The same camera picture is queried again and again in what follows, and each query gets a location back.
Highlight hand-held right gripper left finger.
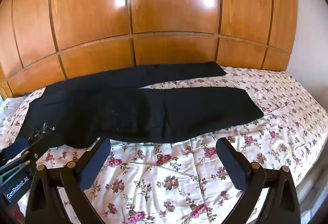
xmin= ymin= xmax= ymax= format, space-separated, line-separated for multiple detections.
xmin=24 ymin=138 xmax=112 ymax=224

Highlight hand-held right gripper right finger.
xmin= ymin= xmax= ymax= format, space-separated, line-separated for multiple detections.
xmin=216 ymin=137 xmax=301 ymax=224

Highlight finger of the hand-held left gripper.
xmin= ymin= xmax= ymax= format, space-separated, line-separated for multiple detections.
xmin=22 ymin=134 xmax=52 ymax=166
xmin=0 ymin=137 xmax=29 ymax=163

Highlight black pants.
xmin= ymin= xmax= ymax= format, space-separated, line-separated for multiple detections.
xmin=23 ymin=61 xmax=264 ymax=150

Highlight floral bedspread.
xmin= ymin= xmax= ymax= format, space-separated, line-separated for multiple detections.
xmin=0 ymin=66 xmax=325 ymax=224

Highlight wooden wardrobe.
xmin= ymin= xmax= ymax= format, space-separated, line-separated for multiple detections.
xmin=0 ymin=0 xmax=299 ymax=98

